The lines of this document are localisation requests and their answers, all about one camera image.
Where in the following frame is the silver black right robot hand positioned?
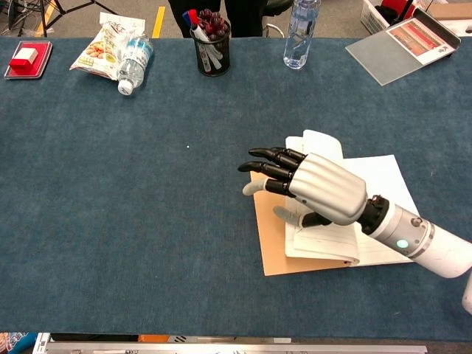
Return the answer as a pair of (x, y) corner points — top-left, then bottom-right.
(237, 147), (369, 226)

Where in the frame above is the tan spiral notebook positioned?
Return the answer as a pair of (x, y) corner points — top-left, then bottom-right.
(249, 129), (421, 277)

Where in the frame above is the labelled water bottle white cap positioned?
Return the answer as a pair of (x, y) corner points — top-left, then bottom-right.
(117, 34), (154, 97)

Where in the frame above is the clear drinking glass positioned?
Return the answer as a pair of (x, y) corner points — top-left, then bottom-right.
(282, 0), (322, 70)

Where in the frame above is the black mesh pen holder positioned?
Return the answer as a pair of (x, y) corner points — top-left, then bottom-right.
(190, 20), (232, 77)

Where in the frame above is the red striped printed card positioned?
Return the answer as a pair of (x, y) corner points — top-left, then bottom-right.
(386, 17), (455, 66)

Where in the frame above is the white plastic basket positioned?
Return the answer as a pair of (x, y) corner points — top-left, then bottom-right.
(359, 0), (417, 36)

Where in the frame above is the blue felt table cloth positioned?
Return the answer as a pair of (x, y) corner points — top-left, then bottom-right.
(0, 35), (472, 342)

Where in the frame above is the black chrome stool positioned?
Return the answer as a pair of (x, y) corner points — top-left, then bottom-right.
(263, 0), (296, 38)

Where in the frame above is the person in black trousers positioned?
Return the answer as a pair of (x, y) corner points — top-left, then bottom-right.
(167, 0), (270, 38)

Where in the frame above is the red object in basket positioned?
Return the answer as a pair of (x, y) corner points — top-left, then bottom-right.
(381, 0), (417, 13)

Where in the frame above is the red capped white marker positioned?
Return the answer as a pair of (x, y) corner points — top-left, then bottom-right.
(187, 9), (223, 71)

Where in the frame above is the dark red grape bunch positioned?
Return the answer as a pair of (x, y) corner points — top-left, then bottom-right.
(198, 8), (229, 41)

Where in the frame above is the brown cardboard box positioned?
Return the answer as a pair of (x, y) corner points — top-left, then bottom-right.
(427, 0), (472, 21)

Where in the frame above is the blue capped white marker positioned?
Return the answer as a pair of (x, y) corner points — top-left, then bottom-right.
(182, 11), (212, 73)

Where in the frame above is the yellow floor tape strip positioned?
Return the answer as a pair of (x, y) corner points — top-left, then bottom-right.
(152, 6), (167, 39)

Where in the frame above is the peanut snack bag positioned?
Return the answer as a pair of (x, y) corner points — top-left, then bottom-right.
(69, 12), (146, 81)

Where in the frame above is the red stamp pad tray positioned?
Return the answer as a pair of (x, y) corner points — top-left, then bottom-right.
(3, 40), (54, 80)

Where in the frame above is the red and white small box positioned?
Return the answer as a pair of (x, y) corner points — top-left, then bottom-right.
(9, 47), (39, 74)

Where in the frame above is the black tripod stand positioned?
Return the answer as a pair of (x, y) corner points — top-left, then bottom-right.
(21, 0), (119, 38)

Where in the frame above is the blue orange printed package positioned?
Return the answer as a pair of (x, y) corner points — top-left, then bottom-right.
(0, 331), (38, 354)

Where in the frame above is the aluminium profile rail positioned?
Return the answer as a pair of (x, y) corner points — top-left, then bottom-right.
(44, 341), (428, 354)

